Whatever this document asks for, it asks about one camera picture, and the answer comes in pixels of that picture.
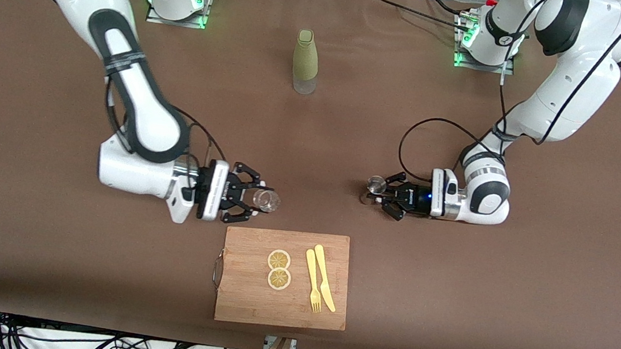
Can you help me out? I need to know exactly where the brown table cloth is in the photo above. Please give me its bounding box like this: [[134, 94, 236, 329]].
[[0, 0, 621, 349]]

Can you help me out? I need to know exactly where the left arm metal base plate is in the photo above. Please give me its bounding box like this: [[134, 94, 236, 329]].
[[450, 10, 523, 77]]

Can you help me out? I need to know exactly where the black base cable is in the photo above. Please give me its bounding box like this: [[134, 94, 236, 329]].
[[363, 0, 479, 35]]

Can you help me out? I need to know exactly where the wooden cutting board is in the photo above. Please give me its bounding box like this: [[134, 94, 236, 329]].
[[208, 220, 357, 337]]

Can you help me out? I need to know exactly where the lemon slice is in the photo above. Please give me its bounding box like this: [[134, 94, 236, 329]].
[[266, 266, 293, 292], [266, 248, 293, 272]]

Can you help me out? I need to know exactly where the clear glass shaker cup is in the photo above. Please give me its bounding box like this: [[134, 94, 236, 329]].
[[251, 188, 284, 215]]

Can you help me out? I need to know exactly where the yellow plastic fork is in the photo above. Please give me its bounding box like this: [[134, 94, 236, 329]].
[[299, 248, 329, 314]]

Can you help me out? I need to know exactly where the yellow plastic knife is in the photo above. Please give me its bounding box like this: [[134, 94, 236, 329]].
[[306, 244, 344, 313]]

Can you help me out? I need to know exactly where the steel jigger measuring cup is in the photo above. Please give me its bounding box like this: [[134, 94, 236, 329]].
[[358, 172, 390, 207]]

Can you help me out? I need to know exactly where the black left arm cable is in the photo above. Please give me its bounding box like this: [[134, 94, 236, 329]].
[[395, 0, 621, 208]]

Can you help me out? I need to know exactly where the green sleeved glass bottle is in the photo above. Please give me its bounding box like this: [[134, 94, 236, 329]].
[[289, 28, 324, 96]]

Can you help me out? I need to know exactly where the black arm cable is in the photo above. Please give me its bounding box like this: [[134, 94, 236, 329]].
[[395, 0, 621, 208], [94, 71, 228, 188]]

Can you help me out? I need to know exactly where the small metal bracket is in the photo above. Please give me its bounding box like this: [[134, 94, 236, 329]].
[[263, 335, 299, 349]]

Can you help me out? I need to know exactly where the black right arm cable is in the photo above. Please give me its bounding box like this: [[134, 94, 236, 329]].
[[94, 71, 228, 188]]

